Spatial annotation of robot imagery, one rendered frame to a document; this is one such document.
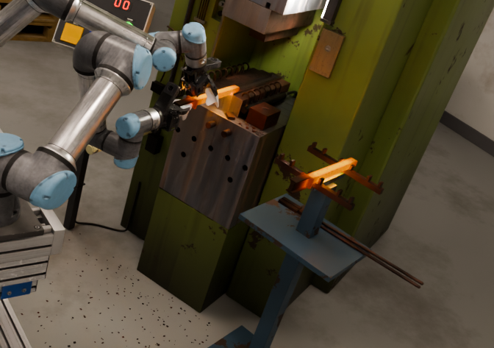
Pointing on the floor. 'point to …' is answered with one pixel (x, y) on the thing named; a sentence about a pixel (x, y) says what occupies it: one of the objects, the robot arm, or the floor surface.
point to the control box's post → (76, 191)
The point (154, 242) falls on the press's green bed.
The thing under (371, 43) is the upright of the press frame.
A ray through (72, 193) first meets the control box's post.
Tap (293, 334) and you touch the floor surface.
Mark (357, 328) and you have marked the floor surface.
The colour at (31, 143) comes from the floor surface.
